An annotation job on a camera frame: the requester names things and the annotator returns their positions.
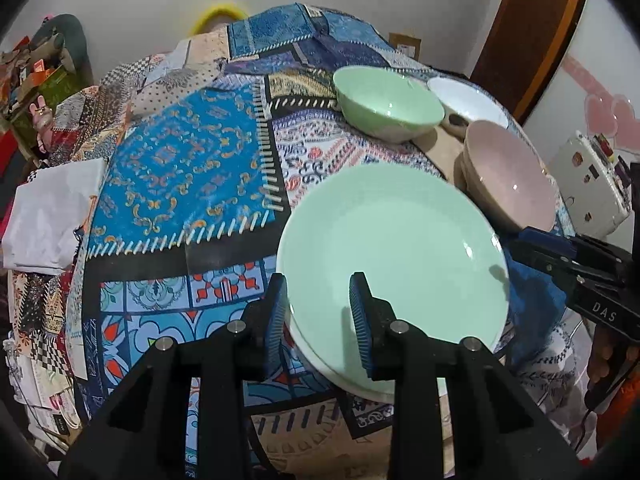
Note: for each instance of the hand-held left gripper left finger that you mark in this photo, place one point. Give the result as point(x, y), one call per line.
point(276, 325)

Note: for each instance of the person's right hand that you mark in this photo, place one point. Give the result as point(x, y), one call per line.
point(607, 360)

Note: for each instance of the patterned paper bag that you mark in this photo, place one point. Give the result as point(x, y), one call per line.
point(17, 60)

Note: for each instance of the white printed shopping bag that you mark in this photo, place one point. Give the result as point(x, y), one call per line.
point(57, 407)

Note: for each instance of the yellow foam tube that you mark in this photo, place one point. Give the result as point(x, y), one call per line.
point(215, 12)

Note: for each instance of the green plate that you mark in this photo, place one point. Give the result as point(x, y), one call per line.
point(395, 240)

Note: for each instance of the cardboard box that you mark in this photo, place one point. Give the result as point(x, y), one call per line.
point(406, 45)

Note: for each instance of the person's right forearm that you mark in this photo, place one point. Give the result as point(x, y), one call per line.
point(622, 405)

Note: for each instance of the grey neck pillow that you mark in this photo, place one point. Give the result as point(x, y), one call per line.
point(75, 40)

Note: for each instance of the pink bowl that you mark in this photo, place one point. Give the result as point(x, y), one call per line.
point(505, 175)

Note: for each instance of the green box of clutter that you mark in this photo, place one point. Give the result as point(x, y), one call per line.
point(55, 95)

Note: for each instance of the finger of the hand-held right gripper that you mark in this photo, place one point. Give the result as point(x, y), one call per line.
point(545, 237)
point(540, 260)

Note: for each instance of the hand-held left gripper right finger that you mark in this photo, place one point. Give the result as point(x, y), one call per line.
point(359, 325)

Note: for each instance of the green bowl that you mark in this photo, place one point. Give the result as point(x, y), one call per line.
point(385, 100)

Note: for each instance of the wooden wardrobe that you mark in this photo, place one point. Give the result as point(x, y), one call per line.
point(575, 35)

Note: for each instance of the pink rabbit toy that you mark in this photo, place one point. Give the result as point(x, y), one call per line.
point(42, 120)

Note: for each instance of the white folded cloth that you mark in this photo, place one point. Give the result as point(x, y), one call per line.
point(50, 215)

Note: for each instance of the white bowl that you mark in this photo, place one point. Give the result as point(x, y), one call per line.
point(470, 102)

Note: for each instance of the patchwork blanket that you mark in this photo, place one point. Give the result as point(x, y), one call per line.
point(175, 175)

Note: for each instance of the white sliding door with hearts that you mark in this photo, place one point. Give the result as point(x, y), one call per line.
point(610, 50)

